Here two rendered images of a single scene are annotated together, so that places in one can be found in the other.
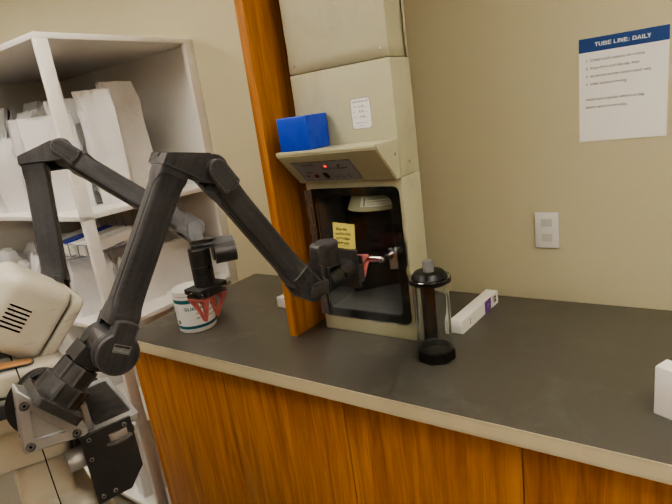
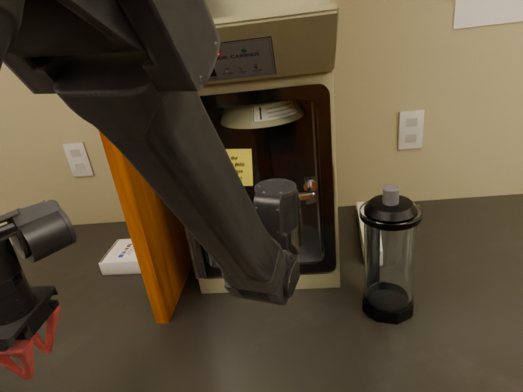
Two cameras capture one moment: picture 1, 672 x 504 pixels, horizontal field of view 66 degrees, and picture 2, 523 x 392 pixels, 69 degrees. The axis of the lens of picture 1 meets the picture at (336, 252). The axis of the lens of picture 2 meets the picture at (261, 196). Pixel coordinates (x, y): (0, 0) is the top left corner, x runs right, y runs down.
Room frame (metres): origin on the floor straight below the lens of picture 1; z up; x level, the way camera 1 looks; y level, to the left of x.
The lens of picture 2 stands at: (0.82, 0.27, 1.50)
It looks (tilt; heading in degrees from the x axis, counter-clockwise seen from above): 25 degrees down; 331
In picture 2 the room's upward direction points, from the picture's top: 7 degrees counter-clockwise
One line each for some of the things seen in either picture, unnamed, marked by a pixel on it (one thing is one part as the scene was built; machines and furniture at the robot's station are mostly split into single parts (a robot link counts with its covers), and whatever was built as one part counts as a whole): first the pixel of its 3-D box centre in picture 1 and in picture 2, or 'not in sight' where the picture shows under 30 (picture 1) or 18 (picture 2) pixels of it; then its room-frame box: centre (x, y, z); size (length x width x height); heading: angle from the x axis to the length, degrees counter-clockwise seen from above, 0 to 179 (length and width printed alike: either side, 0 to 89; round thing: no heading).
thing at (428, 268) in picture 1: (428, 272); (390, 204); (1.24, -0.23, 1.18); 0.09 x 0.09 x 0.07
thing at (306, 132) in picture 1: (303, 132); not in sight; (1.45, 0.04, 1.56); 0.10 x 0.10 x 0.09; 54
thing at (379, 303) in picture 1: (358, 255); (256, 193); (1.43, -0.06, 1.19); 0.30 x 0.01 x 0.40; 53
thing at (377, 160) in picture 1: (336, 165); (233, 52); (1.39, -0.03, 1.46); 0.32 x 0.12 x 0.10; 54
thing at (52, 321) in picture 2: (211, 301); (30, 335); (1.36, 0.36, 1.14); 0.07 x 0.07 x 0.09; 54
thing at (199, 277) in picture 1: (204, 278); (7, 299); (1.35, 0.37, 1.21); 0.10 x 0.07 x 0.07; 144
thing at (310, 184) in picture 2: (374, 257); (292, 193); (1.36, -0.10, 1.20); 0.10 x 0.05 x 0.03; 53
